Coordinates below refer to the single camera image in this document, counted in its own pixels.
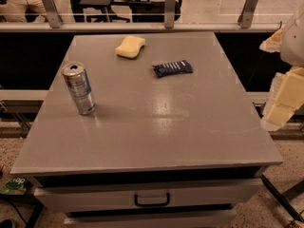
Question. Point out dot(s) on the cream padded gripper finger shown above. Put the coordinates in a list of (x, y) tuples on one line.
[(286, 96), (273, 43)]

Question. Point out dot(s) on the silver blue redbull can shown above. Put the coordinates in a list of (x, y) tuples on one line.
[(79, 87)]

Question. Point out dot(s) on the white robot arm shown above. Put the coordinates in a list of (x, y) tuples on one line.
[(292, 40)]

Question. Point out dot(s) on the black metal floor bar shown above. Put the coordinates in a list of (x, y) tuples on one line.
[(281, 200)]

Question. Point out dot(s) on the dark blue snack packet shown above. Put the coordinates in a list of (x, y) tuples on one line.
[(172, 68)]

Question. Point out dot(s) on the grey upper drawer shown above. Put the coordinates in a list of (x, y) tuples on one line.
[(121, 196)]

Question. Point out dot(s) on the grey drawer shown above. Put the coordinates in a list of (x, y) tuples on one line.
[(188, 219), (121, 196)]

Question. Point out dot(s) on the yellow sponge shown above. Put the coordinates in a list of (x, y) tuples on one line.
[(130, 47)]

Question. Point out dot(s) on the grey lower drawer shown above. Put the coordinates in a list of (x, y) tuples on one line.
[(188, 219)]

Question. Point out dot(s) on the person in beige trousers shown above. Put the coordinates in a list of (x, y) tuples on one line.
[(16, 10)]

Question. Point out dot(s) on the green chip bag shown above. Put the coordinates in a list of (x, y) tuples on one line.
[(16, 186)]

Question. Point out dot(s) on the metal railing post right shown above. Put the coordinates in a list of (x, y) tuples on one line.
[(246, 17)]

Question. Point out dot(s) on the metal railing post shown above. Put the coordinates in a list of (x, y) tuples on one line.
[(246, 17), (53, 16), (169, 13)]

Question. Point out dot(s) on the metal railing post middle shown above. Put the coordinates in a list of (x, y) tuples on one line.
[(169, 13)]

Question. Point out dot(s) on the black drawer handle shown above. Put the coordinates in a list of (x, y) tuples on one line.
[(152, 201)]

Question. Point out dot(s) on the metal railing post left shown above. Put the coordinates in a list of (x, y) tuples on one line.
[(53, 16)]

